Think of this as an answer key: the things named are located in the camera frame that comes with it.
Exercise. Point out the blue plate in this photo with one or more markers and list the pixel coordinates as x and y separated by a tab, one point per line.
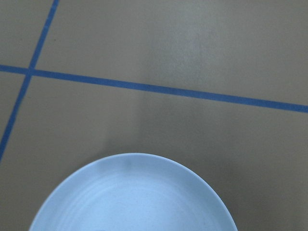
133	192

